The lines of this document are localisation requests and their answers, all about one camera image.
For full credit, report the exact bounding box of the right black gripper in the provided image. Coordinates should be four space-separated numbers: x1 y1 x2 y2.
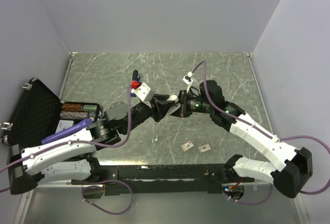
165 90 213 118

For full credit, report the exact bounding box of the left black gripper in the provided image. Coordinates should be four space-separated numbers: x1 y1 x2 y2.
121 92 174 134

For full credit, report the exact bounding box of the white stapler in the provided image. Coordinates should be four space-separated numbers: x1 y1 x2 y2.
166 95 180 115

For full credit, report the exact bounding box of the blue black stapler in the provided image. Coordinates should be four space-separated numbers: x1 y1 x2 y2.
130 70 141 98

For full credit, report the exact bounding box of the small white staple box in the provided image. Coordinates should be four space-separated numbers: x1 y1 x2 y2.
198 143 211 153

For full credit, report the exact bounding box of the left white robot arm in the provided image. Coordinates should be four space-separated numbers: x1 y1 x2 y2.
6 94 180 195

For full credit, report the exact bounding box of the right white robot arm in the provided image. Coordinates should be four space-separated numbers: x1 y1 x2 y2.
173 76 312 198

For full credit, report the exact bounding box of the staple box with red mark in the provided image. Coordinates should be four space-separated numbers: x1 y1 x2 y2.
181 141 194 152

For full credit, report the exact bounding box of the purple pen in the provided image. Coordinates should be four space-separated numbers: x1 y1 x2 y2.
41 118 94 145

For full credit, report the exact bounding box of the orange patterned tape roll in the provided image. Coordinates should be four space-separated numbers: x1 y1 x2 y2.
62 103 84 112

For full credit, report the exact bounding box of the black foam-lined case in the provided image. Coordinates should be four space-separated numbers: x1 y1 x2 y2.
1 78 102 155

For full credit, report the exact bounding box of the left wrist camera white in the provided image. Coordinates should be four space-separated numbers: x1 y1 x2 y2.
130 83 154 102

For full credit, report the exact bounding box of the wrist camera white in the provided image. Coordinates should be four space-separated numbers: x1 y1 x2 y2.
183 72 196 92
130 83 154 102

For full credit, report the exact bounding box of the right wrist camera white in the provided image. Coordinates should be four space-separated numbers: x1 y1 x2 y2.
183 72 196 92

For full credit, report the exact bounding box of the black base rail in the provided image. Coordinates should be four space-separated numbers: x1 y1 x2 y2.
71 164 255 196

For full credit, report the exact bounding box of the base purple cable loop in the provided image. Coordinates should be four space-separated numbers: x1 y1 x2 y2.
81 177 135 213

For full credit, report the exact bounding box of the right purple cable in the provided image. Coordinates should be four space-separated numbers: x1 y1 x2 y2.
190 60 330 196

